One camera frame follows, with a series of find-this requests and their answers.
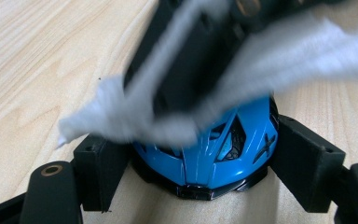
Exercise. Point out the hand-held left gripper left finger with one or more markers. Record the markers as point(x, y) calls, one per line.
point(98, 174)

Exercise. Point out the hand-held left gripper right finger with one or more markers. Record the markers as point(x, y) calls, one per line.
point(307, 165)

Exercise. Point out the white wet wipe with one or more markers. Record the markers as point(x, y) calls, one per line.
point(292, 53)

